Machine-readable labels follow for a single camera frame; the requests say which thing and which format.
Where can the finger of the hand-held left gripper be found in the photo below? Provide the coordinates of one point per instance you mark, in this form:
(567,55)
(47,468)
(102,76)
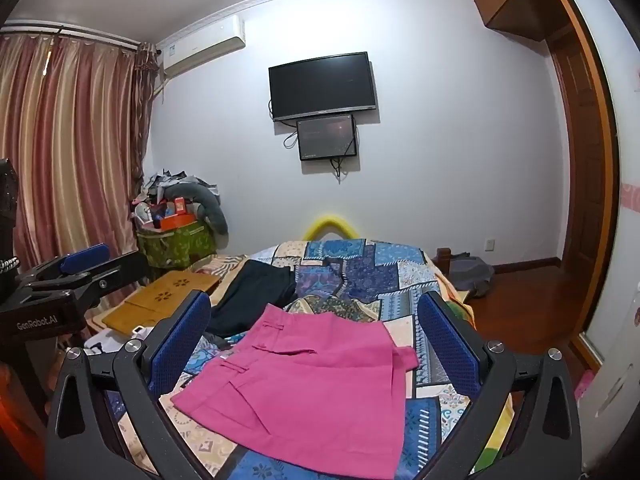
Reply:
(107,280)
(85,256)

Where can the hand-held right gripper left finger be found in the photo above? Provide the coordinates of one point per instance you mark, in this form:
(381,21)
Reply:
(182,340)

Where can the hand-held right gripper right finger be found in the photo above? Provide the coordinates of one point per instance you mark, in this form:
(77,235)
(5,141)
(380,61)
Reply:
(447,340)

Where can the pink pants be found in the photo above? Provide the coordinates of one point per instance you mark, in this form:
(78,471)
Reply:
(310,385)

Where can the dark folded pants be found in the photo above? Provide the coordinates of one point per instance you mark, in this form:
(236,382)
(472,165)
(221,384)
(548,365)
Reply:
(250,295)

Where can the wooden lap desk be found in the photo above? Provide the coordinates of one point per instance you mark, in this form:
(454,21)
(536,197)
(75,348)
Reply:
(165,292)

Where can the grey backpack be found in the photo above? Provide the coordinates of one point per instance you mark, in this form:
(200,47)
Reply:
(472,272)

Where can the green fabric storage box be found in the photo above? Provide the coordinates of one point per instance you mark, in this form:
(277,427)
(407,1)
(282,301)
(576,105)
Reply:
(175,247)

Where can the orange box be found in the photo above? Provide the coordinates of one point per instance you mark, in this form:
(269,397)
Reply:
(176,221)

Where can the striped pink curtain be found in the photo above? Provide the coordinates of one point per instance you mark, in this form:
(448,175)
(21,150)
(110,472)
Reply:
(70,150)

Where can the patchwork printed blanket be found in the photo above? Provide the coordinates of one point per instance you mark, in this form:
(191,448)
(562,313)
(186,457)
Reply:
(360,270)

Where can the pile of grey clothes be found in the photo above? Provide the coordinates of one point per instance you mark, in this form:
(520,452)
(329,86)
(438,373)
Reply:
(170,180)

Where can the grey plush pillow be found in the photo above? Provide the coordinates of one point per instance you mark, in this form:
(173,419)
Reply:
(212,215)

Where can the yellow foam tube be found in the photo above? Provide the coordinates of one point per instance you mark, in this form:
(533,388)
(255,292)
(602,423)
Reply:
(331,222)

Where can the wooden door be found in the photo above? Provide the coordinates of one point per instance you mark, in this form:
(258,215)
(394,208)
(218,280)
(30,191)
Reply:
(580,160)

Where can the white air conditioner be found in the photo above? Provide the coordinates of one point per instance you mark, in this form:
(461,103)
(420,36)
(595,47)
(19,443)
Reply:
(205,47)

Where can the white wall socket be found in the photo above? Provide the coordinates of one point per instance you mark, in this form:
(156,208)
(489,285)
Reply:
(490,245)

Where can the small black wall monitor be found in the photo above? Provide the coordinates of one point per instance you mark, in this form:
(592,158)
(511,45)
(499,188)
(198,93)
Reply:
(326,137)

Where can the wall-mounted black television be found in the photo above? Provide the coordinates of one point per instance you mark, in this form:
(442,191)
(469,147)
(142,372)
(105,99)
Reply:
(322,85)

